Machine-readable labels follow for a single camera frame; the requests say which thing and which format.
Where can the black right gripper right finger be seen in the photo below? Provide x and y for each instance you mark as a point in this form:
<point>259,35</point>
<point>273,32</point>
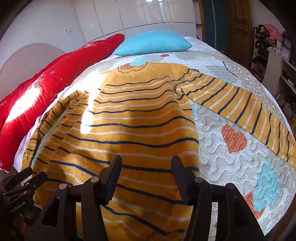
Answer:
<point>235,220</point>

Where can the long red pillow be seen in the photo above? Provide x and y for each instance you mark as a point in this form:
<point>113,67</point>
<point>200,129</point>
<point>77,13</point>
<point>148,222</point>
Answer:
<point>21,108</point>

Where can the turquoise knit cushion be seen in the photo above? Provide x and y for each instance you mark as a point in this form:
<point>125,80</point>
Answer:
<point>156,41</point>

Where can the white glossy wardrobe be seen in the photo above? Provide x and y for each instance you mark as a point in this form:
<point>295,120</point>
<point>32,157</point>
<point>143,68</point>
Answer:
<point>101,19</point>

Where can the patchwork heart quilt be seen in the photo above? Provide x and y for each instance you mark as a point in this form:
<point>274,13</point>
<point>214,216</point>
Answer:
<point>231,143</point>

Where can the white round headboard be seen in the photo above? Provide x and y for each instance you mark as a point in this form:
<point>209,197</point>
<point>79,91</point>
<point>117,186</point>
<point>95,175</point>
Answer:
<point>24,64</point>

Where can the yellow striped knit sweater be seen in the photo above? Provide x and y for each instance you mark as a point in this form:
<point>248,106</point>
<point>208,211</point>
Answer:
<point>143,129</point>

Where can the white wall socket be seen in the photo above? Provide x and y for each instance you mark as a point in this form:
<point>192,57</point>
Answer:
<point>67,30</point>

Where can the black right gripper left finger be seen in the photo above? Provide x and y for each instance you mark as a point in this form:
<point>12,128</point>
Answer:
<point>57,220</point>

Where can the cluttered white shelf unit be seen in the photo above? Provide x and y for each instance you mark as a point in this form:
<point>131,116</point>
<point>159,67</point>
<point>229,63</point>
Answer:
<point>273,70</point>

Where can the brown wooden door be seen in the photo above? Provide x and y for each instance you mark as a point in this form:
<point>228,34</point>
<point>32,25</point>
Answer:
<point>240,32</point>

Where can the pink garment on shelf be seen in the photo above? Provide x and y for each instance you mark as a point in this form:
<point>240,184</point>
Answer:
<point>274,34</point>

